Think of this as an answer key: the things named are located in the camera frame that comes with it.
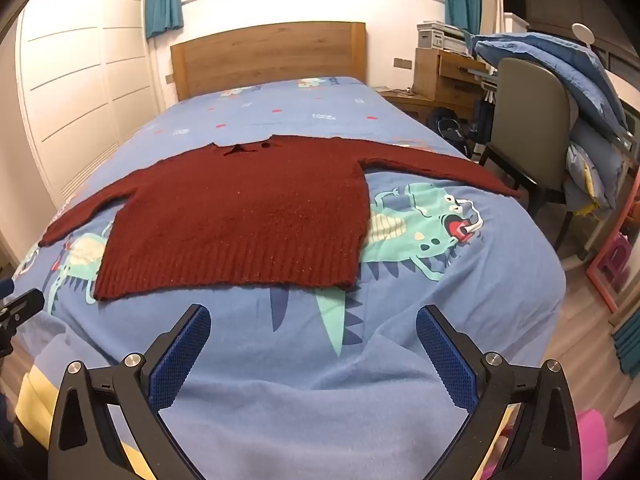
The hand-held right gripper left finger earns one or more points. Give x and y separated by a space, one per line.
180 360

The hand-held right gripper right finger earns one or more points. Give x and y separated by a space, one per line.
445 360

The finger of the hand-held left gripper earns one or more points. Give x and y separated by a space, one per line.
22 305

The dark red knitted sweater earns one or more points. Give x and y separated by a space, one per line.
240 210

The blue printed bed sheet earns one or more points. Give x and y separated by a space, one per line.
300 410

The pink cloth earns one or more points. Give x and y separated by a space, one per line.
592 440

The pink stool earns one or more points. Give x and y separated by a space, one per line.
615 260

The white wardrobe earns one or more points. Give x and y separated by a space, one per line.
75 85

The navy paper bag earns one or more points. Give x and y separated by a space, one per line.
482 125

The grey chair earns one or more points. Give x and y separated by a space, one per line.
530 110

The wooden desk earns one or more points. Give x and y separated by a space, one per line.
435 77

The wooden headboard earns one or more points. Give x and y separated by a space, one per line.
270 57

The blue quilt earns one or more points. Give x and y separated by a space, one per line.
565 65

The white storage box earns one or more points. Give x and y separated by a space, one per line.
440 37

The round white lamp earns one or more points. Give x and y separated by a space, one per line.
583 34

